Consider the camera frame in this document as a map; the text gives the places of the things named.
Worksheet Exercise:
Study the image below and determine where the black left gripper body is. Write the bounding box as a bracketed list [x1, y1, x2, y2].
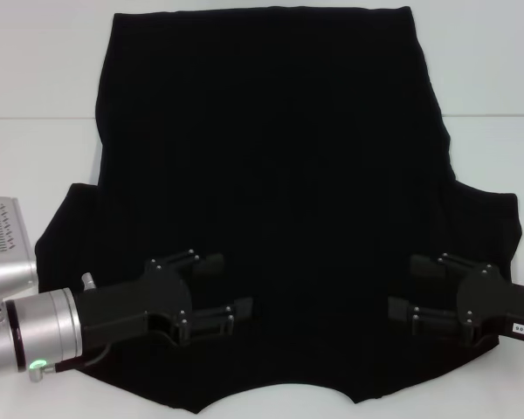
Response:
[72, 259, 194, 353]

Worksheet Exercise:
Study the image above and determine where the silver vented wrist camera box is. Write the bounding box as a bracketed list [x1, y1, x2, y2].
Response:
[0, 196, 41, 303]

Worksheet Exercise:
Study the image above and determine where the black shirt with FREE print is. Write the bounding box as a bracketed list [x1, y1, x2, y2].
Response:
[33, 4, 524, 416]

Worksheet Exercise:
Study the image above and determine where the thin dark arm cable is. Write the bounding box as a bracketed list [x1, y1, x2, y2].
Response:
[47, 340, 114, 375]

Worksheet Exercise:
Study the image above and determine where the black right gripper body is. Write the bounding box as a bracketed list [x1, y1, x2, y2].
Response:
[457, 263, 524, 348]

